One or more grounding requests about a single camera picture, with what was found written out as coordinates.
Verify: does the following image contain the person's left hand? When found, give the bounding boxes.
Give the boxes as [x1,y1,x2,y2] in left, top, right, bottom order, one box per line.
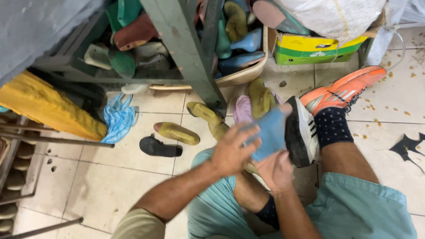
[211,124,262,177]

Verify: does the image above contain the person's right hand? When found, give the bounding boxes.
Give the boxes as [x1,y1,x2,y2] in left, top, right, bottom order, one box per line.
[254,150,295,194]

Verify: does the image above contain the pink cloth piece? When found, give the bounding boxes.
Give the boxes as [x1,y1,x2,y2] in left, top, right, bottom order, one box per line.
[232,95,255,125]

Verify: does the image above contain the navy dotted sock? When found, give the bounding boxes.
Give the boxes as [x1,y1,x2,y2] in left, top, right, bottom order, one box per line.
[255,195,280,230]
[314,107,354,150]

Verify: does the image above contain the cream basin of shoe lasts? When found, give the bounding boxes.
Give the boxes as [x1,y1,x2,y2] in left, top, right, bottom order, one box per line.
[149,0,269,91]

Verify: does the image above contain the black shoe sole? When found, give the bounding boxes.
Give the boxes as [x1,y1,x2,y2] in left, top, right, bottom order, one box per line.
[139,134,183,158]

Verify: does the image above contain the orange white sneaker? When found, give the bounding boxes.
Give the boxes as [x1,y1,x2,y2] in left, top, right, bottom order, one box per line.
[285,66,388,168]

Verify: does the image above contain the yellow green carton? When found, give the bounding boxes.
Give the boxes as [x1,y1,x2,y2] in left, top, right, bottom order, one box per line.
[274,33,369,66]

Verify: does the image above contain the blue plastic bag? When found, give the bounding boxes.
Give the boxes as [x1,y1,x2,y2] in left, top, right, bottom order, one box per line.
[101,93,137,144]

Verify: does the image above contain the teal shorts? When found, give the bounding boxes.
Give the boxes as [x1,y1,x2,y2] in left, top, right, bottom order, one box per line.
[187,148,418,239]

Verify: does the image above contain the olive shirt sleeve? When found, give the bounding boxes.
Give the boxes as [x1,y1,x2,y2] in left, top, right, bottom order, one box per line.
[111,208,166,239]

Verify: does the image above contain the white woven sack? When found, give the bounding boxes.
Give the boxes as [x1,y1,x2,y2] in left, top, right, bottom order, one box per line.
[272,0,388,44]

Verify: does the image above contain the heap of shoe lasts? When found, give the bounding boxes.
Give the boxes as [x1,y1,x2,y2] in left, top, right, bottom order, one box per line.
[83,0,181,80]

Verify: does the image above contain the black leather scrap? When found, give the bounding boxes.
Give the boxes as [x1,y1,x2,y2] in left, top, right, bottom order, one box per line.
[388,132,425,174]

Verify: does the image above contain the clear plastic bag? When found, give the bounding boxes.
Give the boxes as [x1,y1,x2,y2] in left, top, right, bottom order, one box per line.
[365,0,425,72]

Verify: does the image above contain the grey metal rod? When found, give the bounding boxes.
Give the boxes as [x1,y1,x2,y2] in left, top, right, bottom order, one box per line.
[0,130,115,149]
[0,217,84,239]

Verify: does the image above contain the yellow foam block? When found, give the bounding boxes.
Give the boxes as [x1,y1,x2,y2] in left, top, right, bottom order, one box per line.
[0,70,108,142]

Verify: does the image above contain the grey cloth sheet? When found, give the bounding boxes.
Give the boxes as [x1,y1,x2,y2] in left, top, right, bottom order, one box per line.
[0,0,104,87]

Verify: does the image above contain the rack of shoe soles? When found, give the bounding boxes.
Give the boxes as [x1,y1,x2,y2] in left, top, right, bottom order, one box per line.
[0,112,38,233]

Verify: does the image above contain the green metal table frame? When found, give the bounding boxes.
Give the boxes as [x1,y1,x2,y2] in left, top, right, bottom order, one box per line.
[33,0,228,117]

